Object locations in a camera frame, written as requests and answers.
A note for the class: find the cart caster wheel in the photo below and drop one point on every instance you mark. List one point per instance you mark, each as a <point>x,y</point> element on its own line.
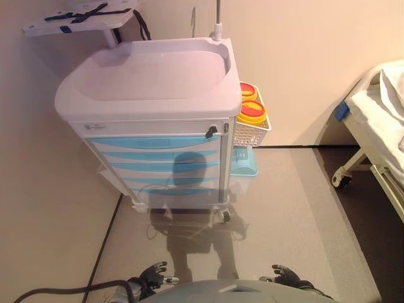
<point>225,215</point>

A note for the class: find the white medical cart blue drawers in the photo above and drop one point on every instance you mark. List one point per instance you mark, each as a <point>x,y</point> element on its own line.
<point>142,79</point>

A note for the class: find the light blue plastic bin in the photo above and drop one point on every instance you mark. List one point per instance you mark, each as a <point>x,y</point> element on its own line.
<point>243,164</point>

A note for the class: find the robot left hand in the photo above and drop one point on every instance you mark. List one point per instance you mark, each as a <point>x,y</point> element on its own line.
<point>153,275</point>

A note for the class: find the yellow sharps container red lid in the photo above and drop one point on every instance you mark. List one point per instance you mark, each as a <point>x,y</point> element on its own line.
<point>247,90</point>
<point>252,110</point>

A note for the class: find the grey robot torso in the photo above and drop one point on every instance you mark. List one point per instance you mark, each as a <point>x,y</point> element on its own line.
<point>236,293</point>

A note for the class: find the white bed caster wheel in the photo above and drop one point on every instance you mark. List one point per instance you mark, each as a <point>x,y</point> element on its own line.
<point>342,181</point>

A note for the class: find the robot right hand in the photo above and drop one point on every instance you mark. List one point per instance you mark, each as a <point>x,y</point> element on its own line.
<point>287,276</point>

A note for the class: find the white hospital bed frame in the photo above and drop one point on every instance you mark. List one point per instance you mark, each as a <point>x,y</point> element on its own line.
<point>355,132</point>

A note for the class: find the blue bed clip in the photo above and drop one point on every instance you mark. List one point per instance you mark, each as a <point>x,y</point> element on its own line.
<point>341,111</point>

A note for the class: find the white drawer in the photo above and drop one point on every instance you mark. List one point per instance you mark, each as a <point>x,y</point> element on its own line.
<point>142,169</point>

